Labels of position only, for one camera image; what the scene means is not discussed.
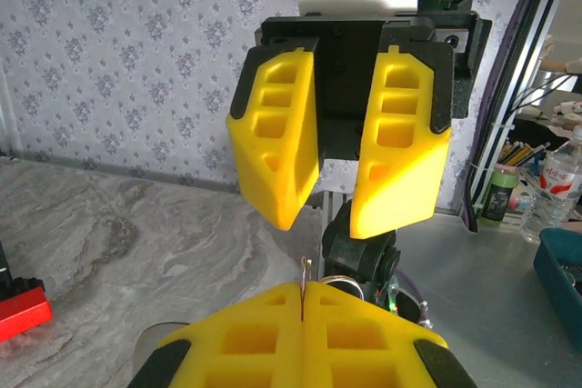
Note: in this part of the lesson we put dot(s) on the dark vertical frame post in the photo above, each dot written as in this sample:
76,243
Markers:
523,65

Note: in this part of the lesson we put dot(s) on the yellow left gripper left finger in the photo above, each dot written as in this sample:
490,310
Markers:
245,347

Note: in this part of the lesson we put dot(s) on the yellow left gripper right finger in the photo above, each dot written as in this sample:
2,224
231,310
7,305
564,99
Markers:
364,347

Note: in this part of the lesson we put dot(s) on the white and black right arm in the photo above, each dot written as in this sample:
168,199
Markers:
350,251

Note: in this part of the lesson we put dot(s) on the aluminium corner post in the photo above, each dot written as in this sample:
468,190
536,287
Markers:
9,115

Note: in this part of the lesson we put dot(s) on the green bottle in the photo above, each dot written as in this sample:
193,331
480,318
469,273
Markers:
500,197

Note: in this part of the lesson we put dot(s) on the silver keyring with keys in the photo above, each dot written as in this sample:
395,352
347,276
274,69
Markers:
302,281

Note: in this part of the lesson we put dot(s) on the teal plastic bin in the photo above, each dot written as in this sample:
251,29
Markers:
561,270

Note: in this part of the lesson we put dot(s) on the clear plastic water bottle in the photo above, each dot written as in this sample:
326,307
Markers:
554,188

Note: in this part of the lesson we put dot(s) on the red toy brick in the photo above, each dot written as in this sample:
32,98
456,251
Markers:
23,315

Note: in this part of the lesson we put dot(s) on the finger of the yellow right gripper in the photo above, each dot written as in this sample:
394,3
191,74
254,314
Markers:
291,170
400,197

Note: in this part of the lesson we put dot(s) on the bunch of pencils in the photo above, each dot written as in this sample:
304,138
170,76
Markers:
520,155

